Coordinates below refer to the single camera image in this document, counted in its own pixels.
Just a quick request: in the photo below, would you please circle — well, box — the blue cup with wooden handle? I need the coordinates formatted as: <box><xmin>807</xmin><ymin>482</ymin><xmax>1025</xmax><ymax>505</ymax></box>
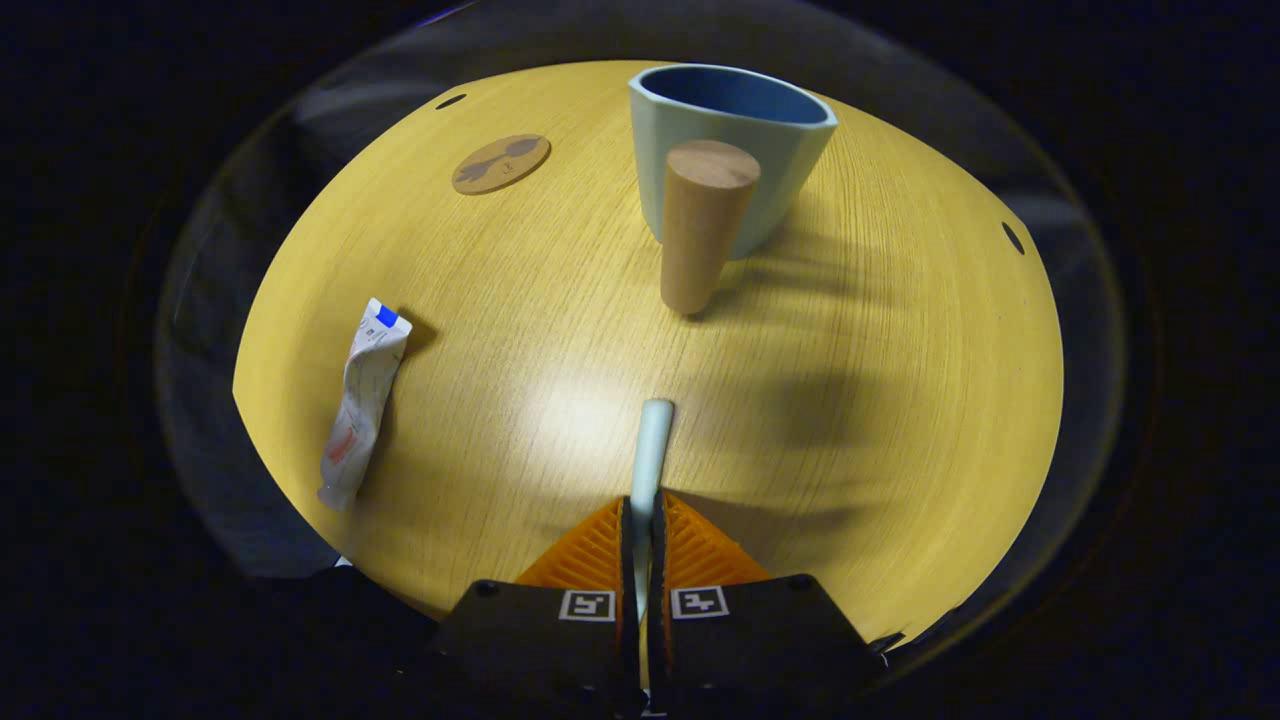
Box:
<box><xmin>628</xmin><ymin>63</ymin><xmax>839</xmax><ymax>316</ymax></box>

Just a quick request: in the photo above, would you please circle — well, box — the white toothpaste tube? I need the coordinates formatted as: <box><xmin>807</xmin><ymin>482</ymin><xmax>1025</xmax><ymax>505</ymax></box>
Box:
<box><xmin>318</xmin><ymin>297</ymin><xmax>413</xmax><ymax>513</ymax></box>

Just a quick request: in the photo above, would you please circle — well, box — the pale green toothbrush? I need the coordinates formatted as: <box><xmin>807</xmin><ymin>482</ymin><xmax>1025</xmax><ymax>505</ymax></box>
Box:
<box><xmin>630</xmin><ymin>398</ymin><xmax>676</xmax><ymax>621</ymax></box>

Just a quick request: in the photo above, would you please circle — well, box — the round wooden coaster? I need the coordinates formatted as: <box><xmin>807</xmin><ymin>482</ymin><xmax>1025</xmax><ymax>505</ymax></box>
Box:
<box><xmin>451</xmin><ymin>134</ymin><xmax>552</xmax><ymax>196</ymax></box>

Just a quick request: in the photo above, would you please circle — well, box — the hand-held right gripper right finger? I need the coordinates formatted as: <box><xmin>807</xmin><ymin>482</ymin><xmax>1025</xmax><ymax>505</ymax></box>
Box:
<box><xmin>648</xmin><ymin>490</ymin><xmax>887</xmax><ymax>716</ymax></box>

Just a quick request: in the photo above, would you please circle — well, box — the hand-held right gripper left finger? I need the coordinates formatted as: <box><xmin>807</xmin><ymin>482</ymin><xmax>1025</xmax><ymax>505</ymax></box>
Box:
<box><xmin>430</xmin><ymin>497</ymin><xmax>641</xmax><ymax>716</ymax></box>

